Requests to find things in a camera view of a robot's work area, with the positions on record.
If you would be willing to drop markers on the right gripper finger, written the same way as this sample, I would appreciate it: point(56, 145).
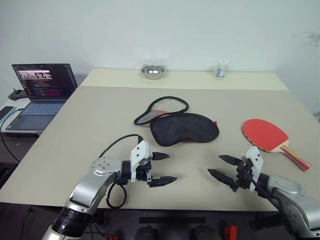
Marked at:
point(230, 159)
point(222, 177)

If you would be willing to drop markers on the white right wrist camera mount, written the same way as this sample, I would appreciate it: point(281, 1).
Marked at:
point(255, 160)

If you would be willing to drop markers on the red table tennis paddle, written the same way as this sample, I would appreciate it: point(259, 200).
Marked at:
point(262, 132)

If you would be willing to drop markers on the dark rounded shape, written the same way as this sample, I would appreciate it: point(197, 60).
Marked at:
point(147, 233)
point(206, 232)

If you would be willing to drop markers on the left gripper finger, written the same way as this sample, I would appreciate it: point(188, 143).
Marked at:
point(159, 156)
point(162, 181)

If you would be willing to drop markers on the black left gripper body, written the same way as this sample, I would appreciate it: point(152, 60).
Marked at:
point(148, 168)

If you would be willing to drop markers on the white side table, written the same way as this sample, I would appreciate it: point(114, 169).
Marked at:
point(20, 103)

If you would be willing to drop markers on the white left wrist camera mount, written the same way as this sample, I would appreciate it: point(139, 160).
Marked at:
point(140, 152)

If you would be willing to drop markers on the open blue-grey laptop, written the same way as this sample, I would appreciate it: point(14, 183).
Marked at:
point(37, 112)

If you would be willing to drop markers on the small white plastic bottle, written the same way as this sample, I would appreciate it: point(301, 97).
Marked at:
point(221, 71)

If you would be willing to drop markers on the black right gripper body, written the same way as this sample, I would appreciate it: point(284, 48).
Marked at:
point(243, 176)

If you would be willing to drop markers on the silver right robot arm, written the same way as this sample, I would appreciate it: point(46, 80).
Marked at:
point(285, 186)

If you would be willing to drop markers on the large red plastic block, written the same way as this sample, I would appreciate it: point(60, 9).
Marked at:
point(230, 233)

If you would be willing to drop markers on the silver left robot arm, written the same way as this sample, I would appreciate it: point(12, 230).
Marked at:
point(85, 187)

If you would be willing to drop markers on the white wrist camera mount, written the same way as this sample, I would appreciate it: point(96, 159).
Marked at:
point(255, 160)
point(140, 152)

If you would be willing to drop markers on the stainless steel bowl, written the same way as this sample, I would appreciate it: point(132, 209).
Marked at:
point(153, 75)

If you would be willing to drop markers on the small red plastic piece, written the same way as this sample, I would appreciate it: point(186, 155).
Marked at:
point(111, 237)

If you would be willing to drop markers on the black handheld controller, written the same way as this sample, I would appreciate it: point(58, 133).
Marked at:
point(17, 95)

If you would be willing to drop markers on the black smartphone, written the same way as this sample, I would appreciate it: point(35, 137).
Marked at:
point(6, 111)

